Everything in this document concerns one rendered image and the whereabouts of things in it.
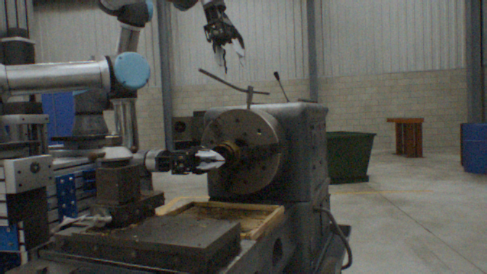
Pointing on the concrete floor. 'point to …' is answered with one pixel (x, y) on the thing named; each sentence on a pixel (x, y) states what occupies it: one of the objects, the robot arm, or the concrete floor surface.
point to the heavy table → (409, 136)
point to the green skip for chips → (348, 156)
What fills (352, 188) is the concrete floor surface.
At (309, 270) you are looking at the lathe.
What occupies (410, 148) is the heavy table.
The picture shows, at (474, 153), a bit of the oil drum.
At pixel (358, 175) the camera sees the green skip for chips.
